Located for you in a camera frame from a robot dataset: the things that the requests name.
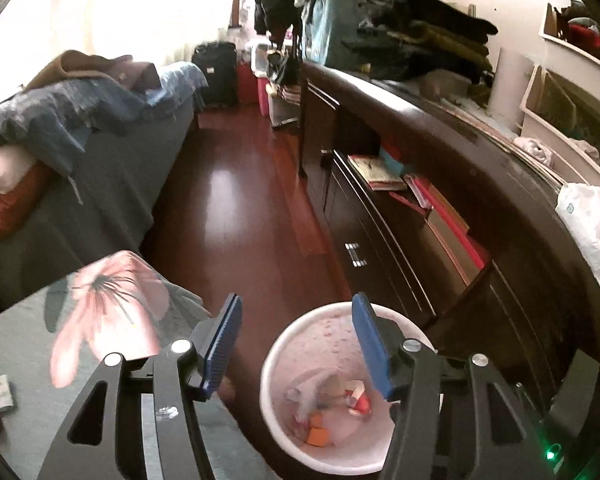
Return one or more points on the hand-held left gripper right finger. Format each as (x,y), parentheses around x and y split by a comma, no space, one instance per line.
(372,350)

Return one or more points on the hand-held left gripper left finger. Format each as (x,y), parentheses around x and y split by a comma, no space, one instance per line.
(222,345)

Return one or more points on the white trash bin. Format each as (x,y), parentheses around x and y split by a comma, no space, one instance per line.
(330,340)

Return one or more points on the red and white tube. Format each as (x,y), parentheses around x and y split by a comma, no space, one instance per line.
(362,405)

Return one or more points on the white tissue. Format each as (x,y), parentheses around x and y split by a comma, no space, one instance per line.
(305,395)

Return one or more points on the small orange item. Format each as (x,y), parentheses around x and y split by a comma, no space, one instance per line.
(316,419)

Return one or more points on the orange box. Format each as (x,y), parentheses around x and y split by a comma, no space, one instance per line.
(320,437)

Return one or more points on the red books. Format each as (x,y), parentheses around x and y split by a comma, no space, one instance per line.
(450,230)

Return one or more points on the open book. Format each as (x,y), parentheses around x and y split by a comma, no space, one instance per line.
(375,170)

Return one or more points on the grey floral tablecloth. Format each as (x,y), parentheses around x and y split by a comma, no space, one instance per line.
(30,340)

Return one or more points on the bed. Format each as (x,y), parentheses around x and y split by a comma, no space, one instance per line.
(105,175)

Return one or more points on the dark wooden dresser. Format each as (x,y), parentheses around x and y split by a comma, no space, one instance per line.
(480,170)

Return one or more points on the white plastic bag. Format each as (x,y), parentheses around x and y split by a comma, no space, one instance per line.
(590,230)

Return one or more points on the striped bag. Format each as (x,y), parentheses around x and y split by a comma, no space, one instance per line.
(285,100)

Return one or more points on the black suitcase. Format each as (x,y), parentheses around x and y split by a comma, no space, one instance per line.
(215,75)

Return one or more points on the pink comforter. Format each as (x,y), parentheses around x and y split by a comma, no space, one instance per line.
(0,180)

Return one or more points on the blue quilt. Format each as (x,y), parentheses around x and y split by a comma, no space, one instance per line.
(80,105)

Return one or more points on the clear plastic storage box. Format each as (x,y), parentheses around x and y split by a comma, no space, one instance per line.
(259,57)

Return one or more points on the brown folded blanket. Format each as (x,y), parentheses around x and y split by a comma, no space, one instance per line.
(95,67)

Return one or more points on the dark folded clothes stack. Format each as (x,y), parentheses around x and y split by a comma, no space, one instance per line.
(430,35)

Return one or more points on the white lattice shelf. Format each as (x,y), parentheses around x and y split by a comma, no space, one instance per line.
(580,90)

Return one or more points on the black hanging coat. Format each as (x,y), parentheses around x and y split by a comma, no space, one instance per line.
(280,0)

